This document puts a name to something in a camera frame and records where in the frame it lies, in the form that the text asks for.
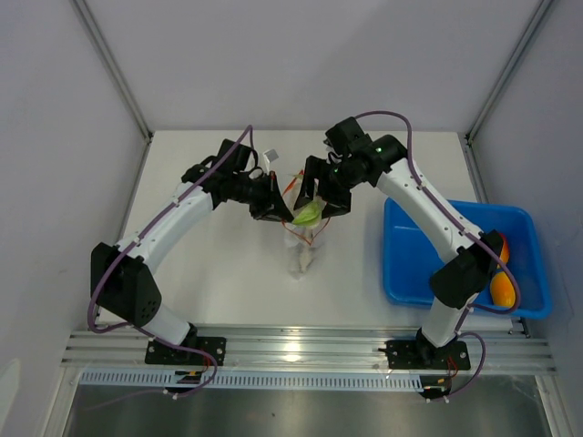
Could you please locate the right aluminium frame post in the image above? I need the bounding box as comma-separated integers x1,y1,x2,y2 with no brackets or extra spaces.
464,0,559,142

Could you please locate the white slotted cable duct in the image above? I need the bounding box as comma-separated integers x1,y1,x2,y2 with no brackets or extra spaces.
79,368,423,392

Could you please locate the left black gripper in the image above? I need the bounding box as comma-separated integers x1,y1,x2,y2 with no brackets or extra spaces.
231,171,294,224

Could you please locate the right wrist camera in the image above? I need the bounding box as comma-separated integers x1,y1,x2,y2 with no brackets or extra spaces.
325,117,372,157

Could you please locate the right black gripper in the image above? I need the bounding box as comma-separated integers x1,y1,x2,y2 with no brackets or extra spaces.
294,156,365,220

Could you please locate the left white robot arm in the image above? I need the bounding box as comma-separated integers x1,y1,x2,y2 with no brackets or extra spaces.
87,139,293,364

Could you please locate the blue plastic tray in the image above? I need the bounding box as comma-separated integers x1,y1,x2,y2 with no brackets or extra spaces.
382,199,552,320

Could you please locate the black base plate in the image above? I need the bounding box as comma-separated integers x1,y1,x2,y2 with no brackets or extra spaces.
145,335,227,366
377,340,471,371

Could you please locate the aluminium mounting rail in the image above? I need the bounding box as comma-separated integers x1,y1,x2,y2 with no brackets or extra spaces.
61,325,557,375

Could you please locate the grey toy fish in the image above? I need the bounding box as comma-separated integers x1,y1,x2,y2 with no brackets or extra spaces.
289,246,317,276

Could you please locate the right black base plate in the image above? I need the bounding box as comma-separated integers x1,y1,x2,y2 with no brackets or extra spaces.
377,340,471,371

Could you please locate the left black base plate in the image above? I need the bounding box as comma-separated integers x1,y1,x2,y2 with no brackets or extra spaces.
145,335,227,366

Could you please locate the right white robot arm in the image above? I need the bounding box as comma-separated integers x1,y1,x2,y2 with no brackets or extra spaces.
296,132,504,368

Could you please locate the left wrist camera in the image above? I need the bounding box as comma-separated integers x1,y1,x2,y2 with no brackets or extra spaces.
261,148,279,173

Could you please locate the left aluminium frame post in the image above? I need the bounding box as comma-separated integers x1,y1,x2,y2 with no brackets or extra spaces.
69,0,153,143

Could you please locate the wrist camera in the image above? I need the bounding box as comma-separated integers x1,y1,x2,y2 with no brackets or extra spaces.
261,148,279,173
325,117,372,157

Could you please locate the aluminium frame post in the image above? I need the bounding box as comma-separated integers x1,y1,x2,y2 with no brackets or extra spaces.
69,0,153,143
464,0,559,142

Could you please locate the clear zip bag orange zipper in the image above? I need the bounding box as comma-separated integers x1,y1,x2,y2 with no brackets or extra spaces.
282,169,330,280

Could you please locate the white toy cauliflower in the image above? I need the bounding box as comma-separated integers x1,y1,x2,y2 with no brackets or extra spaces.
291,200,323,228

